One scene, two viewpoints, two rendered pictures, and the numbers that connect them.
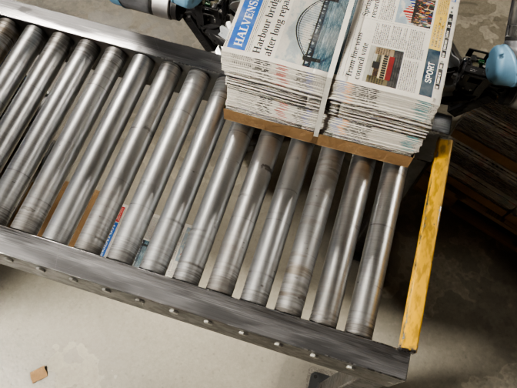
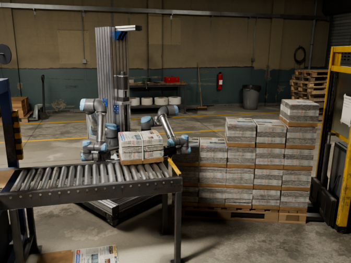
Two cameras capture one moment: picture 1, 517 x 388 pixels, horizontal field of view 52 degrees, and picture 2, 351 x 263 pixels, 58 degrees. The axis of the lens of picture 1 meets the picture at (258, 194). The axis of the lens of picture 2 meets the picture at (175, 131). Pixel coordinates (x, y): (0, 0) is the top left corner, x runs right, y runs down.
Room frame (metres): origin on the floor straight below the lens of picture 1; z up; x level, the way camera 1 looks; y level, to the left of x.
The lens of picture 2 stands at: (-1.96, 0.90, 1.78)
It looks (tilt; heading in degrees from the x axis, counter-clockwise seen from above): 14 degrees down; 332
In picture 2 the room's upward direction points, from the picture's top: straight up
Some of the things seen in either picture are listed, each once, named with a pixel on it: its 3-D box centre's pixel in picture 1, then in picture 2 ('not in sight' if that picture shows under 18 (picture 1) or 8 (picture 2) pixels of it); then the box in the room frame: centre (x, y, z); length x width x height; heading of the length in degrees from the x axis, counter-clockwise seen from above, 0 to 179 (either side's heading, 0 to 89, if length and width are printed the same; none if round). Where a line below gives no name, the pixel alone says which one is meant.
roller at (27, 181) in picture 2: not in sight; (27, 181); (0.64, 0.83, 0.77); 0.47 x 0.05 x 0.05; 166
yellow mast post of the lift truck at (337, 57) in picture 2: not in sight; (326, 125); (0.34, -2.30, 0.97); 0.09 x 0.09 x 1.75; 57
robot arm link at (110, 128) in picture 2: not in sight; (110, 129); (1.18, -0.01, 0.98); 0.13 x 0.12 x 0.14; 60
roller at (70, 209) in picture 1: (102, 144); (95, 175); (0.52, 0.32, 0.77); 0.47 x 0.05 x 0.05; 166
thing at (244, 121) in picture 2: not in sight; (240, 121); (0.63, -1.27, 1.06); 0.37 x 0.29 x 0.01; 147
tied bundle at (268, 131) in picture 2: not in sight; (267, 133); (0.46, -1.51, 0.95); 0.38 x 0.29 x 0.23; 147
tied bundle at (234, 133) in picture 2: not in sight; (239, 132); (0.62, -1.26, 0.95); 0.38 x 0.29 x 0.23; 147
